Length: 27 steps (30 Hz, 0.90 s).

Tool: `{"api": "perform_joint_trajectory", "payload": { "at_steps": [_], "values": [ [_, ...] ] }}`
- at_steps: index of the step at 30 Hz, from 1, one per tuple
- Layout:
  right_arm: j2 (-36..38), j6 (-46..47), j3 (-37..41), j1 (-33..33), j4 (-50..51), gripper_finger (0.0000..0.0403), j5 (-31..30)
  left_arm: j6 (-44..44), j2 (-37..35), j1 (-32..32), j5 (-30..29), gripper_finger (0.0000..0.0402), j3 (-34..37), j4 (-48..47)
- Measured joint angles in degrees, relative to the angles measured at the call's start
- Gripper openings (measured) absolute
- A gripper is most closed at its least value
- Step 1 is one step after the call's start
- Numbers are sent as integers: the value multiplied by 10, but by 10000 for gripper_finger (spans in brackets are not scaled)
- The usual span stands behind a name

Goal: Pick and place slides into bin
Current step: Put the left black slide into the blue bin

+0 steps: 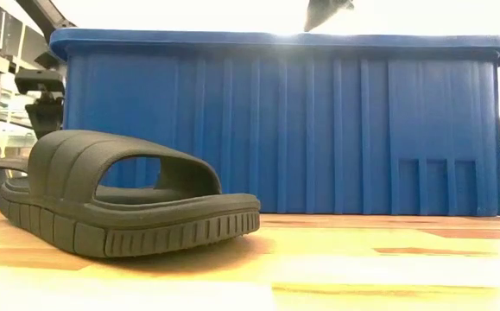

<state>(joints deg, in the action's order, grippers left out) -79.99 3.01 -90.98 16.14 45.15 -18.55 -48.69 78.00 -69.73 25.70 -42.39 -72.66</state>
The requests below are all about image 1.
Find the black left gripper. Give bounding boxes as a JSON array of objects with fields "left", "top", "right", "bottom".
[{"left": 14, "top": 67, "right": 66, "bottom": 140}]

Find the blue plastic bin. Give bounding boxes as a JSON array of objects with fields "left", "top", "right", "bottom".
[{"left": 49, "top": 28, "right": 500, "bottom": 217}]

